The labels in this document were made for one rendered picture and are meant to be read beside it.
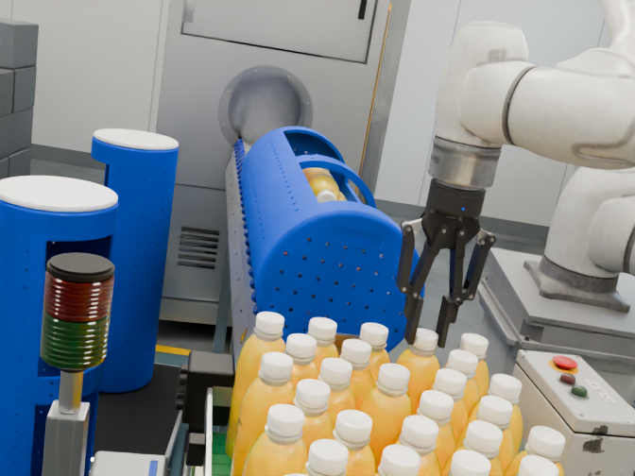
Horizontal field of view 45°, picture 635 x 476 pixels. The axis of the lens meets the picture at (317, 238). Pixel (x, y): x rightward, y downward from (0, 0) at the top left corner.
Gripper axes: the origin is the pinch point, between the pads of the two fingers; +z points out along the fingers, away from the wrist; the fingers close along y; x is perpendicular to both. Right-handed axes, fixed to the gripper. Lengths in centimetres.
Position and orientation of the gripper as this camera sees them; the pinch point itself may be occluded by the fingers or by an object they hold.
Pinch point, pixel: (428, 320)
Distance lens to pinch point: 111.2
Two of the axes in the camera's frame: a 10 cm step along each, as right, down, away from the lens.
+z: -1.6, 9.5, 2.7
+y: -9.8, -1.2, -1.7
